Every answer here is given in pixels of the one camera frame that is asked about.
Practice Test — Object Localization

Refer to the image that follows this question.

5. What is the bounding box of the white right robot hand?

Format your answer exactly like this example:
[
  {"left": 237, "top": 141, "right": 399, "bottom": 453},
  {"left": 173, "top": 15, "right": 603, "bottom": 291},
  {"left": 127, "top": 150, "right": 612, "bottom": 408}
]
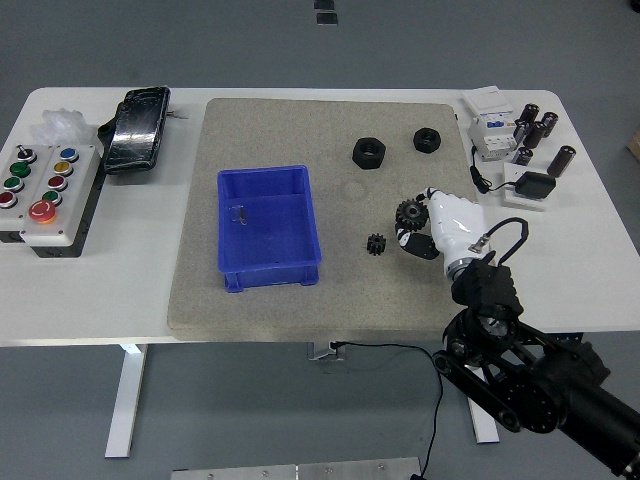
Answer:
[{"left": 393, "top": 185, "right": 497, "bottom": 267}]

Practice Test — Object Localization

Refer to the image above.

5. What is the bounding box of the large black gear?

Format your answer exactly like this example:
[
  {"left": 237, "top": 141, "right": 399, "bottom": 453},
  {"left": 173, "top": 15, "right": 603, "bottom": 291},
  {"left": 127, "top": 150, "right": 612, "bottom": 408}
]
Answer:
[{"left": 395, "top": 198, "right": 430, "bottom": 232}]

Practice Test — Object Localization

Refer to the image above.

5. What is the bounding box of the small black hex nut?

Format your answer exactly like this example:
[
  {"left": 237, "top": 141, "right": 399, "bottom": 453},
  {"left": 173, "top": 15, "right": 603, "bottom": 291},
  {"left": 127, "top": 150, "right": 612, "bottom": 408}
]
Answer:
[{"left": 412, "top": 127, "right": 443, "bottom": 153}]

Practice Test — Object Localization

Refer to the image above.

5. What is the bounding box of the large black hex nut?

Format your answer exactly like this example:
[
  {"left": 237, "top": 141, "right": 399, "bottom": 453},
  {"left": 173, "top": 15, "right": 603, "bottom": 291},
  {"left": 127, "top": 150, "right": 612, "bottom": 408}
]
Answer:
[{"left": 351, "top": 136, "right": 387, "bottom": 170}]

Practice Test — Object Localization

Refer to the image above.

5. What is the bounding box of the blue plastic box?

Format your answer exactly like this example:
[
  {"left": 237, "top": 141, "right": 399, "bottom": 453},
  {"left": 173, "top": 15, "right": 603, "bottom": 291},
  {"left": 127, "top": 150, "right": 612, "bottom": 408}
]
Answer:
[{"left": 216, "top": 164, "right": 324, "bottom": 294}]

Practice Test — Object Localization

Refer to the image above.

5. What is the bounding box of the grey emergency-stop button box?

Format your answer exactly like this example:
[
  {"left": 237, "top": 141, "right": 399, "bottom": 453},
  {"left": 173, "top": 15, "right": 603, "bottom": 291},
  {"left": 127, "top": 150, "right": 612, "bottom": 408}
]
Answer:
[{"left": 19, "top": 143, "right": 106, "bottom": 260}]

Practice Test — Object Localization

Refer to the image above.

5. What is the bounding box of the black power adapter plug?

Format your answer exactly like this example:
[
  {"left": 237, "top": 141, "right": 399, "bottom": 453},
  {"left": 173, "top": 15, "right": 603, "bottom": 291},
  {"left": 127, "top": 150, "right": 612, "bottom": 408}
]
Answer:
[{"left": 514, "top": 171, "right": 558, "bottom": 202}]

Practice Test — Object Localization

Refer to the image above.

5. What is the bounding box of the white circuit breaker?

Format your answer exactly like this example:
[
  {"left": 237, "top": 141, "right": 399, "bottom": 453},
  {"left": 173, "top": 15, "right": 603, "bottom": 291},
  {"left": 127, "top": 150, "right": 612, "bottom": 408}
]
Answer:
[{"left": 460, "top": 85, "right": 519, "bottom": 162}]

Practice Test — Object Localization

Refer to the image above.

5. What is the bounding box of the grey-brown mat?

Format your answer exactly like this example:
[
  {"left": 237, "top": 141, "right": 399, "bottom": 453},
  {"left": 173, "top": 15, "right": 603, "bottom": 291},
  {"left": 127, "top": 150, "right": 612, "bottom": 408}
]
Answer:
[{"left": 167, "top": 97, "right": 505, "bottom": 344}]

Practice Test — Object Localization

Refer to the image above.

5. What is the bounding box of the white table leg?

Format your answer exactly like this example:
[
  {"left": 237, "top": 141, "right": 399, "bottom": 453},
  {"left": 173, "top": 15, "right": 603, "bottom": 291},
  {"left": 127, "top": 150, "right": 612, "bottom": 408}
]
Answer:
[
  {"left": 467, "top": 394, "right": 501, "bottom": 445},
  {"left": 103, "top": 343, "right": 147, "bottom": 459}
]

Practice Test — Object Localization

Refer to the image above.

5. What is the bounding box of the silver metal plate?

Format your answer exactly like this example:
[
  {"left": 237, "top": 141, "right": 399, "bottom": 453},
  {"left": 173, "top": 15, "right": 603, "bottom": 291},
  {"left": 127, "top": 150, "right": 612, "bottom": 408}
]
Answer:
[{"left": 170, "top": 457, "right": 424, "bottom": 480}]

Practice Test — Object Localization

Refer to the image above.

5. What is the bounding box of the crumpled clear plastic bag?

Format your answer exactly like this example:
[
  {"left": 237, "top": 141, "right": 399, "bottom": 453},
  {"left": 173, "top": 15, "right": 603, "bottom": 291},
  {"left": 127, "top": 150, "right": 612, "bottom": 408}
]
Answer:
[{"left": 28, "top": 107, "right": 99, "bottom": 147}]

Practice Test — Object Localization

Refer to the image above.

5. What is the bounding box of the black adapter cord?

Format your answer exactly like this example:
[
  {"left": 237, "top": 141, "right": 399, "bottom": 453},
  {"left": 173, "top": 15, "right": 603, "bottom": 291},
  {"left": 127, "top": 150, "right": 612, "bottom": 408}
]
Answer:
[{"left": 469, "top": 143, "right": 519, "bottom": 195}]

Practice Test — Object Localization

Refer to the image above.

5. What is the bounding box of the thin black hanging cable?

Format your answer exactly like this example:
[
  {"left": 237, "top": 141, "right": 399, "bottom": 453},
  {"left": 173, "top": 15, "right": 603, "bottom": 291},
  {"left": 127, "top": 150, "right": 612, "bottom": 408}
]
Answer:
[{"left": 332, "top": 341, "right": 446, "bottom": 480}]

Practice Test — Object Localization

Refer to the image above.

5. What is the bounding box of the grey under-table bracket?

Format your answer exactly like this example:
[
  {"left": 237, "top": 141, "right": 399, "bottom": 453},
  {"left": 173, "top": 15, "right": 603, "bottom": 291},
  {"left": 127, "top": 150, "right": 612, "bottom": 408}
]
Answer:
[{"left": 307, "top": 341, "right": 346, "bottom": 362}]

